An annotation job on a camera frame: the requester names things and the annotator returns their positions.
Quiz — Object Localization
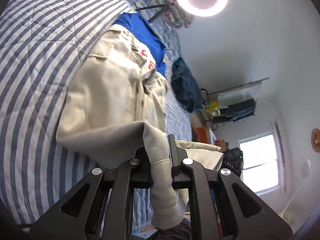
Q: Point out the beige and blue jacket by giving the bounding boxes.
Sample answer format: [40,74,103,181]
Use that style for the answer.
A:
[55,12,225,230]

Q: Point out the hanging dark clothes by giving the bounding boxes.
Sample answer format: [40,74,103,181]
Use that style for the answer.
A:
[221,99,257,122]

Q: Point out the black metal clothes rack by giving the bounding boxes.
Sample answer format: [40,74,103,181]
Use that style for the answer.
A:
[199,77,270,130]

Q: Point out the brown cardboard box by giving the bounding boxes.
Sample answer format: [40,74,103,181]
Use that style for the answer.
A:
[215,140,229,152]

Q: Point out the window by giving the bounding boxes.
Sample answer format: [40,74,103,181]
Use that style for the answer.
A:
[239,132,280,196]

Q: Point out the orange blanket bundle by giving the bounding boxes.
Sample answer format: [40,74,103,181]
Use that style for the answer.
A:
[191,127,216,145]

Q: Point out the yellow box on rack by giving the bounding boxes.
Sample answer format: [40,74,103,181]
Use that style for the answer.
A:
[206,101,221,118]

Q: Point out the hanging striped cloth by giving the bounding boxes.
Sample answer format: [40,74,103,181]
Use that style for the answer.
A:
[217,82,261,105]

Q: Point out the dark navy garment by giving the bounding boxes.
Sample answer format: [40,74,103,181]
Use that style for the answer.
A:
[171,57,202,113]

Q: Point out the floral folded blankets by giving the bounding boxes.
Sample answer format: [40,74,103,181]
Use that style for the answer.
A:
[138,0,196,29]

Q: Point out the grey striped quilt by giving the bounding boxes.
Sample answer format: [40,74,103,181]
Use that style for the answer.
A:
[1,0,129,226]

